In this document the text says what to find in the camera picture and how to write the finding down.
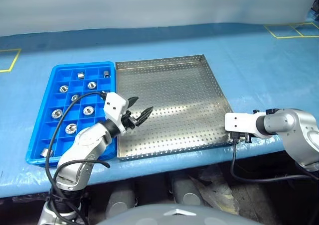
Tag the crumpled dark plastic sheet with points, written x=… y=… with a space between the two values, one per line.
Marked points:
x=216 y=195

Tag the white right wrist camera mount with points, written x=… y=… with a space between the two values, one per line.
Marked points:
x=239 y=123

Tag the blue plastic compartment tray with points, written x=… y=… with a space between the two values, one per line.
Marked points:
x=37 y=145

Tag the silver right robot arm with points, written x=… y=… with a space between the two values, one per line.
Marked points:
x=286 y=121

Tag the silver metal nut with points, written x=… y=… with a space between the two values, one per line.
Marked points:
x=88 y=110

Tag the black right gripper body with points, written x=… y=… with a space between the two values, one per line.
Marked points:
x=246 y=137

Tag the grey rounded cylinder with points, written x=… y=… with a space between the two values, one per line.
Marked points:
x=119 y=200
x=187 y=192

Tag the perforated steel tray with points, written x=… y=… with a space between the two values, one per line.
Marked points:
x=179 y=98

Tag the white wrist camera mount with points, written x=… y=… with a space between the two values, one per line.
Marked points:
x=113 y=105
x=239 y=123

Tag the silver metal roller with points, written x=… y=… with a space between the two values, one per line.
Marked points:
x=106 y=73
x=74 y=97
x=63 y=88
x=70 y=128
x=80 y=75
x=92 y=85
x=56 y=113
x=45 y=152

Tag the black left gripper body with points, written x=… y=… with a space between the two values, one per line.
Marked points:
x=129 y=121

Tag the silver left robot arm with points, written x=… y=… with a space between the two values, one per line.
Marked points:
x=84 y=145

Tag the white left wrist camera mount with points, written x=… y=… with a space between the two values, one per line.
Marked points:
x=113 y=105

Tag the dark blurry object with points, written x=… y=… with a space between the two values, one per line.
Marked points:
x=316 y=9

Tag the grey robot torso cover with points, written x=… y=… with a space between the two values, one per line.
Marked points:
x=174 y=216

